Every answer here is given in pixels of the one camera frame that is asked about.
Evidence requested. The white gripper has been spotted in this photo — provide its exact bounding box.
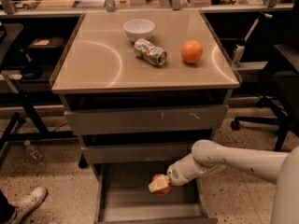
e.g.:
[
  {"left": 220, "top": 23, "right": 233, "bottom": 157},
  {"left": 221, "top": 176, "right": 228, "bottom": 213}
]
[{"left": 147, "top": 159, "right": 200, "bottom": 194}]

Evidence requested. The red apple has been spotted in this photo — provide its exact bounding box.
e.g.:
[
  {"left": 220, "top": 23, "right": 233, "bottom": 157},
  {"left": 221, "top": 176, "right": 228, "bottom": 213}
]
[{"left": 150, "top": 173, "right": 173, "bottom": 196}]

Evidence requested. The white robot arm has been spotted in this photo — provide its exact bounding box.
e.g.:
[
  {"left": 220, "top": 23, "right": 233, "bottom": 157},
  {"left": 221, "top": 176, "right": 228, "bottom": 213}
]
[{"left": 149, "top": 140, "right": 299, "bottom": 224}]

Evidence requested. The middle grey drawer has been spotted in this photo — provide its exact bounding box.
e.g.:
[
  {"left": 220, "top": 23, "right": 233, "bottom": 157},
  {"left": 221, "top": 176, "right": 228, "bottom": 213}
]
[{"left": 81, "top": 142, "right": 192, "bottom": 164}]

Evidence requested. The bottom open grey drawer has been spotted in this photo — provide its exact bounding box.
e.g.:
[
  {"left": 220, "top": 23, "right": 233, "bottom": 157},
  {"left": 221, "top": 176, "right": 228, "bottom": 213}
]
[{"left": 94, "top": 161, "right": 218, "bottom": 224}]

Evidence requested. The top grey drawer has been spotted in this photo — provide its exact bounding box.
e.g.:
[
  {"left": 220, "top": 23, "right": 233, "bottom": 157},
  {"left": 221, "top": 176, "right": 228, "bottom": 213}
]
[{"left": 64, "top": 105, "right": 228, "bottom": 135}]

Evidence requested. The grey drawer cabinet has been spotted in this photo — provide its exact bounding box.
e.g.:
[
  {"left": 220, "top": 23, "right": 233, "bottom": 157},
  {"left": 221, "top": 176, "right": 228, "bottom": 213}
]
[{"left": 49, "top": 8, "right": 242, "bottom": 224}]

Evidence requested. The plastic water bottle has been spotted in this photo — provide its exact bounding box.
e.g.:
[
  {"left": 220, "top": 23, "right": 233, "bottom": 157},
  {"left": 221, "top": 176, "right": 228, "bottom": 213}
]
[{"left": 23, "top": 140, "right": 44, "bottom": 161}]

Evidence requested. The orange fruit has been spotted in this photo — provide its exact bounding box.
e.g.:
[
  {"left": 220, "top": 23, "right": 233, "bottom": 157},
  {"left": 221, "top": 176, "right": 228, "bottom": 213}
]
[{"left": 180, "top": 40, "right": 203, "bottom": 63}]

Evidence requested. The crushed soda can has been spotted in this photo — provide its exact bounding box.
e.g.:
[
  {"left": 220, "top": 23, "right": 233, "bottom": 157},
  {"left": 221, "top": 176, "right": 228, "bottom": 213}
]
[{"left": 134, "top": 38, "right": 167, "bottom": 66}]

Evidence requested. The white sneaker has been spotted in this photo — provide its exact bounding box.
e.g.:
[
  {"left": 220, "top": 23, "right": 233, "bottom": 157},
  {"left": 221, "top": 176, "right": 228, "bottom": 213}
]
[{"left": 6, "top": 187, "right": 48, "bottom": 224}]

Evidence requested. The black office chair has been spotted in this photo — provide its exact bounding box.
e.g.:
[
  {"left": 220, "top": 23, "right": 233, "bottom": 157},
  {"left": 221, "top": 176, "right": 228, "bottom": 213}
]
[{"left": 231, "top": 0, "right": 299, "bottom": 151}]

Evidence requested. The white handheld tool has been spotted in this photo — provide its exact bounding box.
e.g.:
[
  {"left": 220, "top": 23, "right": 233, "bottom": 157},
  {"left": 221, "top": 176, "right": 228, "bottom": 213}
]
[{"left": 232, "top": 12, "right": 273, "bottom": 66}]

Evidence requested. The white bowl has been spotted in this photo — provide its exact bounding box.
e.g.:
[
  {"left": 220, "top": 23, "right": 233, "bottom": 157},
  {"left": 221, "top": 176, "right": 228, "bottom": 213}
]
[{"left": 123, "top": 19, "right": 155, "bottom": 42}]

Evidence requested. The black joystick device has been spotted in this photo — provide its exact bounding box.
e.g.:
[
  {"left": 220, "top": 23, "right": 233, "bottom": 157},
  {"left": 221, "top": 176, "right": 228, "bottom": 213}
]
[{"left": 19, "top": 48, "right": 43, "bottom": 80}]

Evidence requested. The black box with label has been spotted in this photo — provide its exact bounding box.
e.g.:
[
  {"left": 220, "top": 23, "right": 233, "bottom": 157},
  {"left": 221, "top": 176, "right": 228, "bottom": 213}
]
[{"left": 27, "top": 36, "right": 65, "bottom": 56}]

